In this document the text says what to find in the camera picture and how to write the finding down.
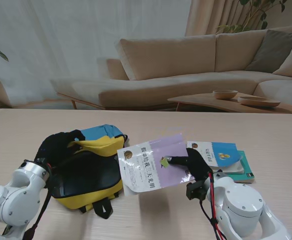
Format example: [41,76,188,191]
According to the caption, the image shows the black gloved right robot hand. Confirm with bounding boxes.
[167,147,214,181]

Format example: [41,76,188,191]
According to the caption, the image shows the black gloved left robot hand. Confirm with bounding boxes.
[34,129,86,167]

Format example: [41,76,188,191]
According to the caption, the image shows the blue and white book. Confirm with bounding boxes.
[187,140,242,175]

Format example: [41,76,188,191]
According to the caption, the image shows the blue and yellow school backpack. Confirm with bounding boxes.
[34,124,129,220]

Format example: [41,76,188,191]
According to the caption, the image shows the purple and white book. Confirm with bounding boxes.
[117,133,196,197]

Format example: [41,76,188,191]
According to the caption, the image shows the teal book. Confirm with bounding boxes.
[227,149,256,185]

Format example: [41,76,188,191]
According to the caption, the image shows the wooden coffee table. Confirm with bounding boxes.
[167,91,292,119]

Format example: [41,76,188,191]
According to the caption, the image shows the small deep wooden bowl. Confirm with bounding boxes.
[212,89,239,100]

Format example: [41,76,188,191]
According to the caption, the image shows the beige sofa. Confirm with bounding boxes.
[50,24,292,111]

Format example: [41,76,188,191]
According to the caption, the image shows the wide shallow wooden bowl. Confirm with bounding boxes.
[237,96,281,108]

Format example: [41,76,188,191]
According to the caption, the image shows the white sheer curtain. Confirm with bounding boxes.
[0,0,194,109]

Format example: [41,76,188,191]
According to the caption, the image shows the grey sofa cushion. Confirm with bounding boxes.
[245,29,292,73]

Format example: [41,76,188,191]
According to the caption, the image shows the tall green leafy plant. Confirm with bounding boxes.
[217,0,289,35]

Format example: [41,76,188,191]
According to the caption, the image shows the beige curtain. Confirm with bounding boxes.
[185,0,270,37]

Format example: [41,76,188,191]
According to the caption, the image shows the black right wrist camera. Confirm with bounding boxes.
[186,180,209,201]

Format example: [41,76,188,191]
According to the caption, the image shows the right arm red black cables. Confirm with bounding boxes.
[199,172,226,240]

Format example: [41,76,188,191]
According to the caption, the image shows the arm red black cables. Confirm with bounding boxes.
[23,162,61,240]
[199,172,226,240]

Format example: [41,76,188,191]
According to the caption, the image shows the left arm red black cables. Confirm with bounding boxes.
[23,162,61,240]

